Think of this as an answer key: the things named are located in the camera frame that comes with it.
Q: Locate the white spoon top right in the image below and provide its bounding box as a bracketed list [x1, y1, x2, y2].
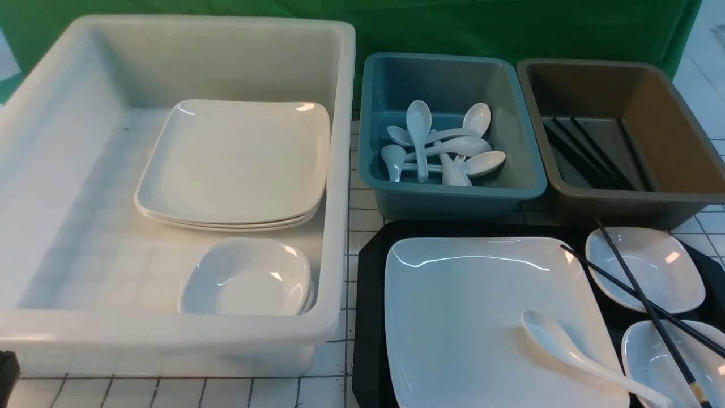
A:
[462, 103, 491, 132]

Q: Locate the white small bowl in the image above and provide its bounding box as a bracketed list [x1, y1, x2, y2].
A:
[621, 321, 724, 407]
[585, 227, 705, 315]

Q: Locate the white spoon upright left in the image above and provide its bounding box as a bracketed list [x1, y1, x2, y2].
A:
[406, 100, 432, 183]

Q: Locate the large white plastic tub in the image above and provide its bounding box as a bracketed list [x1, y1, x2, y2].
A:
[2, 15, 356, 378]

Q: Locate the brown plastic bin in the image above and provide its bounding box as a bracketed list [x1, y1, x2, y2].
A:
[516, 58, 724, 229]

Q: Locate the teal plastic bin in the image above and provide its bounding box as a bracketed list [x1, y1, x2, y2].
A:
[358, 52, 547, 220]

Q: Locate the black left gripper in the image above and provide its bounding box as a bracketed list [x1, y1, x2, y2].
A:
[1, 351, 20, 405]

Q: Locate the white bowl in tub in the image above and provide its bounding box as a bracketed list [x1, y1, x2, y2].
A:
[177, 237, 315, 316]

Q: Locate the white spoon centre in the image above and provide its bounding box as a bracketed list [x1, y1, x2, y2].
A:
[424, 136, 492, 157]

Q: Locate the black chopstick in bin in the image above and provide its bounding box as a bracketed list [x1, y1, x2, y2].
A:
[552, 117, 624, 189]
[544, 124, 608, 188]
[569, 117, 635, 190]
[616, 118, 654, 192]

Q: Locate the white spoon far left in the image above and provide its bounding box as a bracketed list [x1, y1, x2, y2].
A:
[387, 126, 485, 147]

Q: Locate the green cloth backdrop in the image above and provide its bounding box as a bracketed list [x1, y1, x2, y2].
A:
[1, 1, 702, 109]

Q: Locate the white ceramic soup spoon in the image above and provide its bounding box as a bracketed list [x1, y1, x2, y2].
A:
[522, 309, 673, 407]

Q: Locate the white spoon small left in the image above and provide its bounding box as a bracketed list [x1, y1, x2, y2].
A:
[380, 143, 407, 182]

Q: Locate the black serving tray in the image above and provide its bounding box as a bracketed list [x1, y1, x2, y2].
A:
[349, 220, 724, 407]

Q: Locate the white spoon front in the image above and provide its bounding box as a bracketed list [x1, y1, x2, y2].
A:
[438, 153, 472, 188]

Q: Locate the black chopstick long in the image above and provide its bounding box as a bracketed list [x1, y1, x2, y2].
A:
[560, 244, 724, 358]

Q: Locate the stacked white plate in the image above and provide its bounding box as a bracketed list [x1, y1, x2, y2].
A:
[139, 205, 321, 233]
[135, 193, 326, 230]
[134, 99, 331, 224]

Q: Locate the black chopstick gold tip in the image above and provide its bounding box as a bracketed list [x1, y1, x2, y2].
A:
[595, 217, 712, 407]

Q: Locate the middle stacked white plate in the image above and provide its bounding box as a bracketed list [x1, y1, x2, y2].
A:
[135, 193, 326, 230]

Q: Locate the top stacked white plate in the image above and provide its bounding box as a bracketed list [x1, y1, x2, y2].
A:
[134, 99, 331, 224]

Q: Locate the large white square plate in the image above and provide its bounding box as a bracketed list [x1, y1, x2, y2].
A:
[384, 236, 630, 407]

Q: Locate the bottom stacked white plate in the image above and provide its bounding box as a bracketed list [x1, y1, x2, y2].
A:
[139, 205, 321, 233]

